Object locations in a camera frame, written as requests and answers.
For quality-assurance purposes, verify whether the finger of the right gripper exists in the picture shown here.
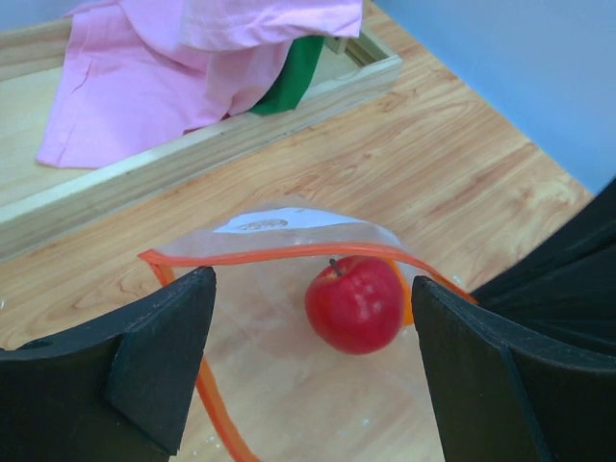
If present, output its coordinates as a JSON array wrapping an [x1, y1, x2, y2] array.
[[472, 182, 616, 356]]

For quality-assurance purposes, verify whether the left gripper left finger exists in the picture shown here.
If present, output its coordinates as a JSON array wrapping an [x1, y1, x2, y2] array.
[[1, 268, 217, 461]]

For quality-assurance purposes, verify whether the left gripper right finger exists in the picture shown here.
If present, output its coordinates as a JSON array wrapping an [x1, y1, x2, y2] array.
[[412, 276, 615, 461]]

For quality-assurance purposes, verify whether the red apple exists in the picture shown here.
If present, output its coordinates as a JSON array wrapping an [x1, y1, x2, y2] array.
[[304, 255, 409, 355]]

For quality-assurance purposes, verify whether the clear zip top bag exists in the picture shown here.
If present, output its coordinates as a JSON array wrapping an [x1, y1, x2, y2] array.
[[138, 195, 480, 462]]

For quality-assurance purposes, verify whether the wooden rack tray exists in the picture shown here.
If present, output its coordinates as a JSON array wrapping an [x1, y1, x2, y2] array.
[[1, 19, 402, 260]]

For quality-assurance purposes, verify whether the pink shirt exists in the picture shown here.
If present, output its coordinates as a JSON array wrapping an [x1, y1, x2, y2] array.
[[37, 1, 363, 168]]

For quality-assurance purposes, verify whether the green shirt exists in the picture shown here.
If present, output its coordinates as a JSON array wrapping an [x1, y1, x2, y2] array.
[[249, 36, 324, 116]]

